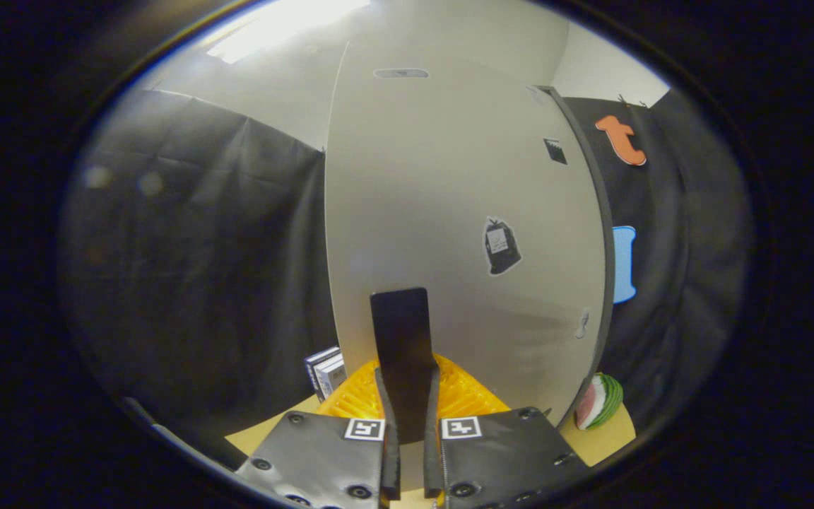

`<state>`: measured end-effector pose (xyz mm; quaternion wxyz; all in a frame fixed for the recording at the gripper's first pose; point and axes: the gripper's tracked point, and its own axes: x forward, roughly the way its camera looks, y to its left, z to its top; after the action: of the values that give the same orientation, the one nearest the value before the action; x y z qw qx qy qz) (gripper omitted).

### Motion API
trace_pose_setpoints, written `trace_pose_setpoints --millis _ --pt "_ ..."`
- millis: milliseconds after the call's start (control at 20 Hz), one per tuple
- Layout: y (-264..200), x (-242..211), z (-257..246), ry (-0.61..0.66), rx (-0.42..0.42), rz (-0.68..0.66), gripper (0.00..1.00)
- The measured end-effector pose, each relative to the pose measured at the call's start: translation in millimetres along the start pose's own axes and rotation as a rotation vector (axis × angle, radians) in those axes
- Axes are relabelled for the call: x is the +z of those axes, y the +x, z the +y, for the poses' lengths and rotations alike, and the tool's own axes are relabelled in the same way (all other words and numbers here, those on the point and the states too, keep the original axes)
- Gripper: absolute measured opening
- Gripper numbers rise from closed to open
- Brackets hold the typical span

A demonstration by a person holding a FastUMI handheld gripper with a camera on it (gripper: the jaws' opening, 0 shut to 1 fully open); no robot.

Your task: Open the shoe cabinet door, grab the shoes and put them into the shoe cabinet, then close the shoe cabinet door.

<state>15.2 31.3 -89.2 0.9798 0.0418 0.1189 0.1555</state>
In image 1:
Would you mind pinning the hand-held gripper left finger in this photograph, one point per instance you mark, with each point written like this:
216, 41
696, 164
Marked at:
315, 452

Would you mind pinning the black backdrop cloth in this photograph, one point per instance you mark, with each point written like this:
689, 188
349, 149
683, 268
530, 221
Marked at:
188, 268

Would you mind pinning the toy watermelon slice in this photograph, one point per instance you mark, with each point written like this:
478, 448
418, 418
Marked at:
601, 401

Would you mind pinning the dark blue book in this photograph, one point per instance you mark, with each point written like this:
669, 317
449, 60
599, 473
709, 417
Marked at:
312, 367

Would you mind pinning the white shoe cabinet door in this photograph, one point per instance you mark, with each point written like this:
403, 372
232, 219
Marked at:
414, 177

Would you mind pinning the grey shoe cabinet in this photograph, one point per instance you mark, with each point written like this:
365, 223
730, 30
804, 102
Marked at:
601, 212

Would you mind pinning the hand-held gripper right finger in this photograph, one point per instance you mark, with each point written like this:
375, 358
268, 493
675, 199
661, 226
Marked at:
506, 452

